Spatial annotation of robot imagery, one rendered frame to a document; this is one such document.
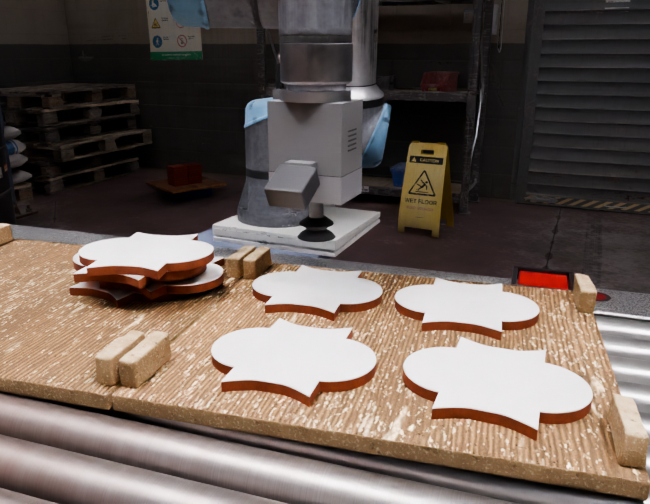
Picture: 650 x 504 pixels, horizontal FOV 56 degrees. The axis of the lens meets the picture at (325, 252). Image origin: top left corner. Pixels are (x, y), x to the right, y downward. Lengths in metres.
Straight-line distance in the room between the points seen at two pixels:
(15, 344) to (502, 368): 0.46
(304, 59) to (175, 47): 5.84
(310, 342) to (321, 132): 0.21
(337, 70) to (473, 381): 0.32
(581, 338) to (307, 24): 0.41
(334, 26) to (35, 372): 0.42
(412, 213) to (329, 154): 3.61
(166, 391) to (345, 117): 0.31
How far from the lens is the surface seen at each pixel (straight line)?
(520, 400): 0.52
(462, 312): 0.66
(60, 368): 0.61
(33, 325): 0.71
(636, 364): 0.68
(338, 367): 0.54
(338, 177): 0.64
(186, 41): 6.38
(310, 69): 0.63
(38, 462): 0.53
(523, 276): 0.84
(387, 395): 0.53
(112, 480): 0.49
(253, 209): 1.13
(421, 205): 4.21
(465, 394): 0.52
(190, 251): 0.71
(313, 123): 0.64
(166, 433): 0.52
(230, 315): 0.67
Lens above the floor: 1.21
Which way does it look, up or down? 18 degrees down
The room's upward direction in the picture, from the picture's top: straight up
